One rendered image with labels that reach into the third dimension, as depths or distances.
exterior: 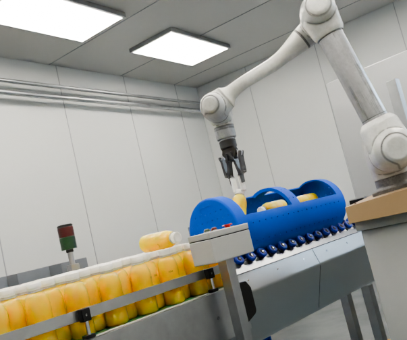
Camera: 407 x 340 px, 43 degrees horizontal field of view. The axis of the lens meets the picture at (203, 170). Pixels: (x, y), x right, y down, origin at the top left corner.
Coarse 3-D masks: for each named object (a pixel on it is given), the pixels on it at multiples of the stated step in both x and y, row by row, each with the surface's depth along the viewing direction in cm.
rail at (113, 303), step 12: (192, 276) 172; (204, 276) 176; (144, 288) 158; (156, 288) 160; (168, 288) 163; (108, 300) 147; (120, 300) 150; (132, 300) 153; (72, 312) 139; (96, 312) 144; (36, 324) 131; (48, 324) 133; (60, 324) 136; (0, 336) 124; (12, 336) 126; (24, 336) 128
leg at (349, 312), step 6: (348, 294) 282; (342, 300) 282; (348, 300) 280; (342, 306) 283; (348, 306) 280; (348, 312) 280; (354, 312) 281; (348, 318) 281; (354, 318) 280; (348, 324) 281; (354, 324) 279; (348, 330) 281; (354, 330) 279; (360, 330) 281; (354, 336) 279; (360, 336) 280
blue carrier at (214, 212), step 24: (264, 192) 248; (288, 192) 240; (312, 192) 279; (336, 192) 264; (192, 216) 221; (216, 216) 211; (240, 216) 207; (264, 216) 217; (288, 216) 229; (312, 216) 243; (336, 216) 260; (264, 240) 217
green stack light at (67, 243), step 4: (72, 236) 205; (60, 240) 204; (64, 240) 203; (68, 240) 203; (72, 240) 204; (60, 244) 205; (64, 244) 203; (68, 244) 203; (72, 244) 204; (76, 244) 206; (64, 248) 203; (68, 248) 203; (72, 248) 207
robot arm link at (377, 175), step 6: (366, 150) 212; (366, 156) 213; (366, 162) 218; (372, 168) 212; (372, 174) 216; (378, 174) 212; (384, 174) 210; (390, 174) 209; (396, 174) 208; (378, 180) 213
